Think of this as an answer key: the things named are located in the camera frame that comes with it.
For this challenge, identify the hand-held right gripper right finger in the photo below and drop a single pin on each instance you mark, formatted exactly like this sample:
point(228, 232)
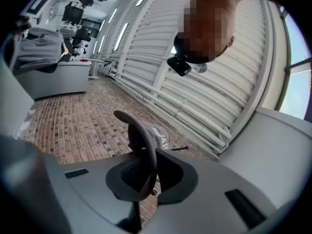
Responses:
point(207, 203)

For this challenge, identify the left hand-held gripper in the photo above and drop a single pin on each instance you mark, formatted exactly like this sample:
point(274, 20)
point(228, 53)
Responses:
point(40, 2)

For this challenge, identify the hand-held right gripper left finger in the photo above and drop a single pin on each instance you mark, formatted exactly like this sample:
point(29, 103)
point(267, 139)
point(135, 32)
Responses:
point(85, 191)

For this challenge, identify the grey cap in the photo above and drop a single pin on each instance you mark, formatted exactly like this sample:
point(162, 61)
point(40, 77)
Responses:
point(146, 135)

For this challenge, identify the grey shirt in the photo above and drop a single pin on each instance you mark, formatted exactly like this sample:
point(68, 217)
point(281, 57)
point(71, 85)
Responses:
point(39, 47)

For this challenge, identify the wooden clothes hanger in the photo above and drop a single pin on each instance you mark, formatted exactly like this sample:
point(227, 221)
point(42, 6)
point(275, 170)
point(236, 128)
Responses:
point(65, 51)

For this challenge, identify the white table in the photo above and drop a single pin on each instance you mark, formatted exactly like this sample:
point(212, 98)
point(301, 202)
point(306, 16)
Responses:
point(95, 64)

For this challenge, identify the row of ceiling light strips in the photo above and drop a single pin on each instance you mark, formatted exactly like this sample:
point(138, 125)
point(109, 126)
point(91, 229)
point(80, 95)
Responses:
point(121, 36)

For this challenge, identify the window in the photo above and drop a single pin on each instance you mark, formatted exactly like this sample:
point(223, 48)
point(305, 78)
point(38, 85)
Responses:
point(297, 86)

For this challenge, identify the person's head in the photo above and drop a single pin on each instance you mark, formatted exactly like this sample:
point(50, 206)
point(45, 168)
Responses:
point(207, 21)

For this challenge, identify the black head-mounted camera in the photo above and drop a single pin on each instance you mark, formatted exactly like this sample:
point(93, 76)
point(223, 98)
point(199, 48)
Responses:
point(180, 64)

